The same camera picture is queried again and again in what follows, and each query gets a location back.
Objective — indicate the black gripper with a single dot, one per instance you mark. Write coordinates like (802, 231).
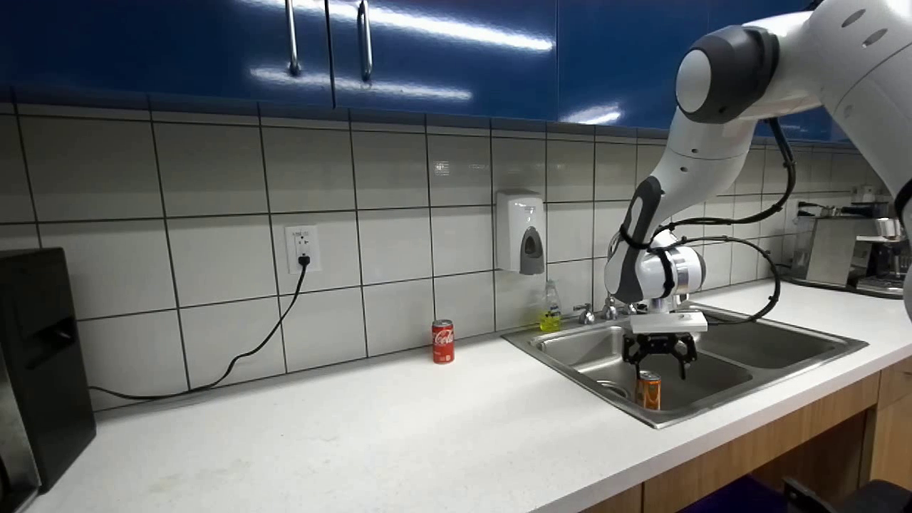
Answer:
(662, 343)

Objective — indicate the orange soda can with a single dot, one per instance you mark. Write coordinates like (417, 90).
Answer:
(651, 391)

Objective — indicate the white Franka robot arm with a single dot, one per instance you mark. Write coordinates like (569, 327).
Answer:
(856, 59)

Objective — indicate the stainless steel double sink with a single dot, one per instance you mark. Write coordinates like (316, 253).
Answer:
(723, 374)

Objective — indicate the red soda can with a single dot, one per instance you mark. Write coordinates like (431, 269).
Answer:
(443, 343)

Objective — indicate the green dish soap bottle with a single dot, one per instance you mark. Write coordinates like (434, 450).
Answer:
(548, 317)

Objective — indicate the wooden base cabinet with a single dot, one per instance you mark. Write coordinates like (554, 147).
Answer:
(759, 447)

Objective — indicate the silver espresso machine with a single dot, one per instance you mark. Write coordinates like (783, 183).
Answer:
(874, 259)

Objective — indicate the black chair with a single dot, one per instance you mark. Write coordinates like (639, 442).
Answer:
(874, 499)

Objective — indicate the blue upper cabinet door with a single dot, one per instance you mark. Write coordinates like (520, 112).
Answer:
(807, 132)
(145, 46)
(457, 66)

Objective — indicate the black coffee machine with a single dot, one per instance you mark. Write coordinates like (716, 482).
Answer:
(44, 360)

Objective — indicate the black countertop appliance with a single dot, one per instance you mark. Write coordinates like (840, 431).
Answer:
(12, 458)

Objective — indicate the white wall soap dispenser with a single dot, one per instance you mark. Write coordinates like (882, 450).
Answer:
(517, 231)

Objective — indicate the white wall outlet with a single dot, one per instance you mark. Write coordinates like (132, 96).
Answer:
(304, 244)

